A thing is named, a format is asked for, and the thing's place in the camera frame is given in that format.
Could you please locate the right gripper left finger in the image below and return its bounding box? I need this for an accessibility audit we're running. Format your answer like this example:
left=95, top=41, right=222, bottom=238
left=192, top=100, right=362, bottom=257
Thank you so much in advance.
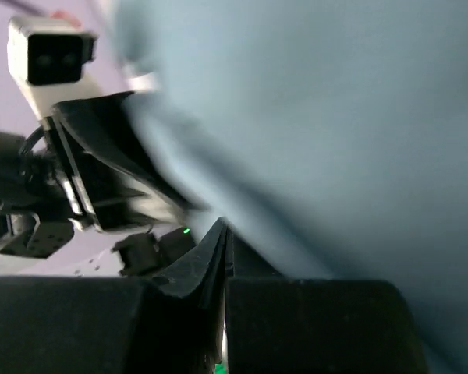
left=0, top=221, right=225, bottom=373

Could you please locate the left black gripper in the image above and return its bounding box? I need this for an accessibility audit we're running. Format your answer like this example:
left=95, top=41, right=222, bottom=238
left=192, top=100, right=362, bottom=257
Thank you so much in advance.
left=49, top=91, right=193, bottom=232

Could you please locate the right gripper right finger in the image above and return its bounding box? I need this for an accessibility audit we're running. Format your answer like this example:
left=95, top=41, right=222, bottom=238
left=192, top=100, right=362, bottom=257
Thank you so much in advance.
left=225, top=230, right=428, bottom=373

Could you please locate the teal blue t shirt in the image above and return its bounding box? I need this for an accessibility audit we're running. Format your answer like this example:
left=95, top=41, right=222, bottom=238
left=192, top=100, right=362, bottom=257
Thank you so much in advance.
left=105, top=1, right=468, bottom=373

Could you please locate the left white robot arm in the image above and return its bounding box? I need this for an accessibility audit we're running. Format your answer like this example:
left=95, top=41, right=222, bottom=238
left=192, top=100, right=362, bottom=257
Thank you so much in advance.
left=0, top=92, right=191, bottom=259

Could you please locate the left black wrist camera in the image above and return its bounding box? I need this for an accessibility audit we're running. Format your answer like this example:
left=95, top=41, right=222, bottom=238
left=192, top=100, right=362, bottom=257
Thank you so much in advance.
left=7, top=16, right=101, bottom=120

